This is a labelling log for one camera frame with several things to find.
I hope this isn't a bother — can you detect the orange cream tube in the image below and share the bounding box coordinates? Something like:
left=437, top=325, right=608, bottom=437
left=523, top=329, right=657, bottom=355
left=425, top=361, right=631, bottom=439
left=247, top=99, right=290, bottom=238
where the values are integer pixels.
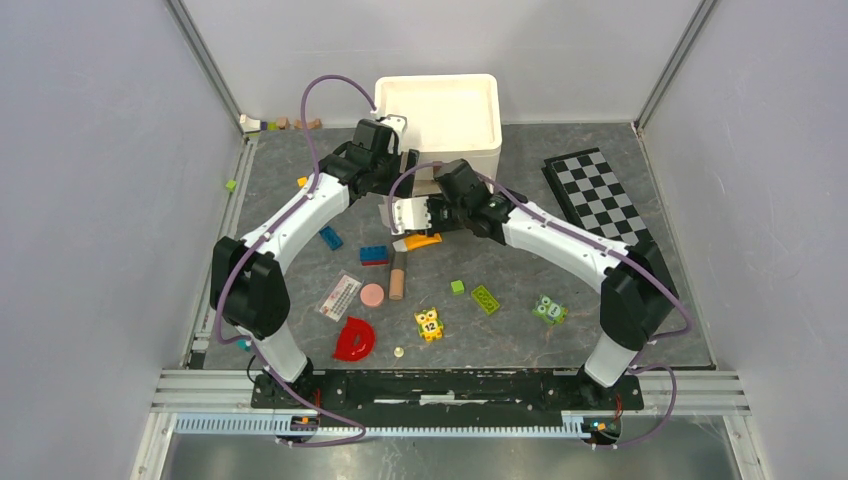
left=392, top=233, right=442, bottom=252

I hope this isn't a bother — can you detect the white three-drawer organizer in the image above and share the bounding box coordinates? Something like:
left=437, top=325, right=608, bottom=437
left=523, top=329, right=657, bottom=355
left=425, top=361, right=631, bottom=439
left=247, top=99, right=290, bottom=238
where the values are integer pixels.
left=375, top=74, right=502, bottom=234

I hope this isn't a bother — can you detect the false eyelash case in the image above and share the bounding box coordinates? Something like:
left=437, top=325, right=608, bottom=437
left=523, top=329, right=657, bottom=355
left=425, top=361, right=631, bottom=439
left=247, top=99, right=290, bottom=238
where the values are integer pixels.
left=315, top=270, right=363, bottom=322

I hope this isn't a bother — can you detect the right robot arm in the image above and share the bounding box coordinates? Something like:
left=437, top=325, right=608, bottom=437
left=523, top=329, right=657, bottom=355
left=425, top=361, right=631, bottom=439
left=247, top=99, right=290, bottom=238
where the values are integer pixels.
left=434, top=159, right=682, bottom=408

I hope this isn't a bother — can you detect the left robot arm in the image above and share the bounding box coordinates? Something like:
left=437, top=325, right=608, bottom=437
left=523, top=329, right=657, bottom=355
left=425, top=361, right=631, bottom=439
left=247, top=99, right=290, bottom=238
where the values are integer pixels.
left=210, top=115, right=415, bottom=408

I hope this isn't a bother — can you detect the wooden arch block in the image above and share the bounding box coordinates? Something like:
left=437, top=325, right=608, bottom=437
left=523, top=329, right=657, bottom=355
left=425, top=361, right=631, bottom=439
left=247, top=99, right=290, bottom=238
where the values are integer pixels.
left=292, top=119, right=323, bottom=130

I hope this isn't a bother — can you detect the blue red duplo brick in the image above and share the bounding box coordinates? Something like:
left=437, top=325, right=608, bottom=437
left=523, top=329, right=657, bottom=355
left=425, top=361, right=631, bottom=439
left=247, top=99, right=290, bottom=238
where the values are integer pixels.
left=359, top=245, right=390, bottom=266

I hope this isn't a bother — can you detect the blue flat brick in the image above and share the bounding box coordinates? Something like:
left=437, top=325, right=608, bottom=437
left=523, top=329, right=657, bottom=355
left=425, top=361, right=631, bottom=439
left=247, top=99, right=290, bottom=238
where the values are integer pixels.
left=319, top=226, right=344, bottom=251

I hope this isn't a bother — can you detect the beige foundation bottle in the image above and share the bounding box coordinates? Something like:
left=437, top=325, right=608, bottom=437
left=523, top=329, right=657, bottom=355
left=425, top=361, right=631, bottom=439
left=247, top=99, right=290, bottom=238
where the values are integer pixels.
left=388, top=252, right=407, bottom=301

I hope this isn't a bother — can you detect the small lime green cube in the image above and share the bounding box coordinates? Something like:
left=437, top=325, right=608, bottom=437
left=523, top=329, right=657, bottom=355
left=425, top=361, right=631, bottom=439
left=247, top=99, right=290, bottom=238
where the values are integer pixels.
left=450, top=280, right=465, bottom=295

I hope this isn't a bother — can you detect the lime green flat brick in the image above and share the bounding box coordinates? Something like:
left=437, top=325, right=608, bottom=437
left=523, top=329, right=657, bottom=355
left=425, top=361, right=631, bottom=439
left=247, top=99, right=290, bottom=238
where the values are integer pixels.
left=471, top=285, right=501, bottom=316

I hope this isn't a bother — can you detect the pink round sponge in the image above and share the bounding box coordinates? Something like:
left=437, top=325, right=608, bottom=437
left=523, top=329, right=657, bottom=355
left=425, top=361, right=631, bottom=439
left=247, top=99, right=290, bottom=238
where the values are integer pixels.
left=360, top=283, right=386, bottom=308

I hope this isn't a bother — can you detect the black grey chessboard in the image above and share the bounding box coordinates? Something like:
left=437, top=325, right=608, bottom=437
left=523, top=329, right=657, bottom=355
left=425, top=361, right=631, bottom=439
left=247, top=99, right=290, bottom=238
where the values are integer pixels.
left=541, top=148, right=653, bottom=245

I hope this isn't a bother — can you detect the white corner block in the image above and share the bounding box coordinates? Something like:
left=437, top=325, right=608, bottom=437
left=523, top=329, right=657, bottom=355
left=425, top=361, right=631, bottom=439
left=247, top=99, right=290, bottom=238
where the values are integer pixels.
left=239, top=114, right=263, bottom=135

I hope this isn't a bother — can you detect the yellow owl brick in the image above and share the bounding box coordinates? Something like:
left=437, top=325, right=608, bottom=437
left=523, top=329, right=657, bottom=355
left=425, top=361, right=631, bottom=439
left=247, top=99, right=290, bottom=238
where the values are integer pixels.
left=415, top=308, right=444, bottom=343

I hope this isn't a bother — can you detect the red arch brick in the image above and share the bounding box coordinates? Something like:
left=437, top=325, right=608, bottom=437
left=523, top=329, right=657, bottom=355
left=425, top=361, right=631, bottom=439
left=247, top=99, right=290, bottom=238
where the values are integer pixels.
left=332, top=316, right=377, bottom=362

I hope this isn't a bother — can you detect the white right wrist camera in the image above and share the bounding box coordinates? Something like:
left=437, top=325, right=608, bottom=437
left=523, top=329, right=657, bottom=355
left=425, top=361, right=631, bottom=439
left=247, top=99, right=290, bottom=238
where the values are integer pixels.
left=388, top=197, right=432, bottom=235

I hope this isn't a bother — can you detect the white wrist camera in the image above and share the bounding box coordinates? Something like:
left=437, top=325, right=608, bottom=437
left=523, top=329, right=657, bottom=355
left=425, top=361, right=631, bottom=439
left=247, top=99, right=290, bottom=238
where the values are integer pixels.
left=388, top=197, right=432, bottom=235
left=371, top=109, right=408, bottom=154

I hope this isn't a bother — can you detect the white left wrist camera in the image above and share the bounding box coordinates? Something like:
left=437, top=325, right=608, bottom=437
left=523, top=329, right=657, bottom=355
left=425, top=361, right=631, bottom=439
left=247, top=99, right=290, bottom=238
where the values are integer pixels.
left=371, top=109, right=408, bottom=154

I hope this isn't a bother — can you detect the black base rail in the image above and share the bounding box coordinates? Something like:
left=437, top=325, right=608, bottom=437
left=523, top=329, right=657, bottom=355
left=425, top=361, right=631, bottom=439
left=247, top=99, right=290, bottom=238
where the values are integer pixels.
left=251, top=368, right=644, bottom=431

